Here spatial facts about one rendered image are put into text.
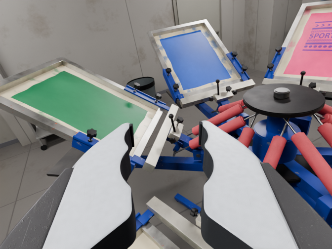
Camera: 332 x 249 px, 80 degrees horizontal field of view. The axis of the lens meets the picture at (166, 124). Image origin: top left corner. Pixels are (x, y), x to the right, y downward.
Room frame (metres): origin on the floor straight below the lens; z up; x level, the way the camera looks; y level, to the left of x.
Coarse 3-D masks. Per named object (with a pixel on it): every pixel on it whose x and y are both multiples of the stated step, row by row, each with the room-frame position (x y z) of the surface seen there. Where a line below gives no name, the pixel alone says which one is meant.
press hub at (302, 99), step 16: (256, 96) 0.80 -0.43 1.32; (272, 96) 0.77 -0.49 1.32; (288, 96) 0.74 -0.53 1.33; (304, 96) 0.72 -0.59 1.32; (320, 96) 0.70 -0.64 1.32; (256, 112) 0.70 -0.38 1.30; (272, 112) 0.65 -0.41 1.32; (288, 112) 0.63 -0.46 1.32; (304, 112) 0.61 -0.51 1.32; (256, 128) 0.79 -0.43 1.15; (272, 128) 0.74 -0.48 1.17; (288, 128) 0.75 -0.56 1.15; (256, 144) 0.75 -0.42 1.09; (288, 144) 0.66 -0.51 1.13; (288, 160) 0.66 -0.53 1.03; (304, 160) 0.66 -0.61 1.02; (288, 176) 0.59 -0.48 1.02
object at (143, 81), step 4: (132, 80) 3.71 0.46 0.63; (136, 80) 3.74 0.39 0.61; (140, 80) 3.76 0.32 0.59; (144, 80) 3.75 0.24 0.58; (148, 80) 3.71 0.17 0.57; (152, 80) 3.63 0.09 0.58; (128, 84) 3.60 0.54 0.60; (132, 84) 3.69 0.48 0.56; (140, 84) 3.75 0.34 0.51; (144, 84) 3.74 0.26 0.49; (148, 84) 3.30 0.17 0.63; (152, 84) 3.37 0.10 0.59; (140, 88) 3.26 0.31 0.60; (144, 88) 3.27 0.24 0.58; (148, 88) 3.29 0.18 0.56; (152, 88) 3.36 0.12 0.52; (144, 92) 3.28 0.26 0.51; (148, 92) 3.30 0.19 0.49; (152, 92) 3.36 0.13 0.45; (152, 96) 3.35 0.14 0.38
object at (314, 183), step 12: (228, 120) 1.07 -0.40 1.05; (300, 120) 0.94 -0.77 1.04; (240, 132) 0.99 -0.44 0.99; (324, 156) 0.66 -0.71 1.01; (300, 168) 0.61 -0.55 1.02; (300, 180) 0.56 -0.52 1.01; (312, 180) 0.54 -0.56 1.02; (312, 192) 0.50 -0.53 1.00; (324, 192) 0.48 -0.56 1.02; (324, 204) 0.42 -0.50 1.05; (324, 216) 0.40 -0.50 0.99
